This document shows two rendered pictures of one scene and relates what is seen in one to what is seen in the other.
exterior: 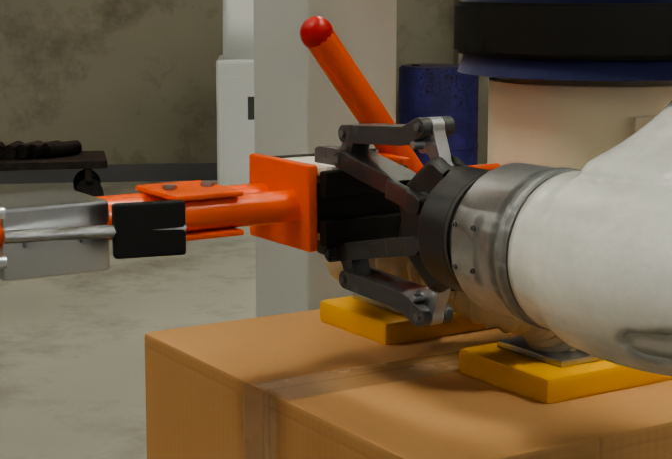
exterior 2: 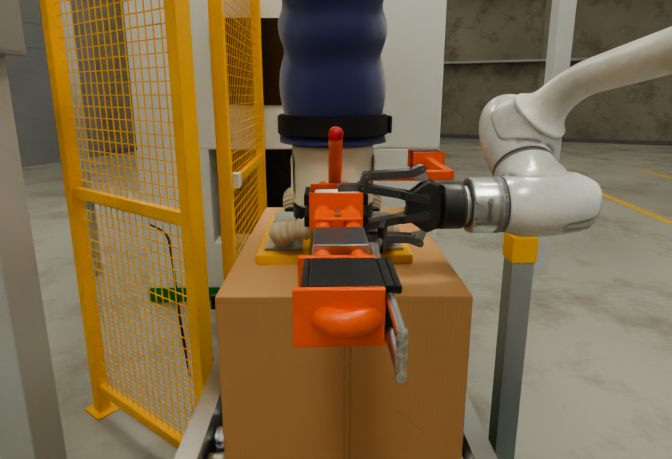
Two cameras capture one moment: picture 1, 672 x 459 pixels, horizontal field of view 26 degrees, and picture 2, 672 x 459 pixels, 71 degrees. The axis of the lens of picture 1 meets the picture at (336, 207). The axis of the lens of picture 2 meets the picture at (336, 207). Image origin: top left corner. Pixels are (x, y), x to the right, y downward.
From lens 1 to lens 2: 0.90 m
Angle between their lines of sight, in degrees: 58
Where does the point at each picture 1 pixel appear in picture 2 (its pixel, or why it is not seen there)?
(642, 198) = (565, 181)
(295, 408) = not seen: hidden behind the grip
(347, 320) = (280, 259)
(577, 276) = (555, 210)
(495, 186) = (487, 186)
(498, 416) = (419, 272)
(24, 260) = not seen: hidden behind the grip
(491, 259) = (501, 212)
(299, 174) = (356, 197)
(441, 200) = (456, 195)
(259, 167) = (319, 198)
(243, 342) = (267, 283)
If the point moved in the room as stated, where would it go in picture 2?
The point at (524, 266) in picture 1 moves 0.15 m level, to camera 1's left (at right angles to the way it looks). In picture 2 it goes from (522, 212) to (499, 237)
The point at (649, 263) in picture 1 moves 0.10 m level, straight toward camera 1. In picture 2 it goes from (583, 201) to (662, 212)
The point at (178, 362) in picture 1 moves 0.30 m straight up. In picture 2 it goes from (257, 303) to (249, 103)
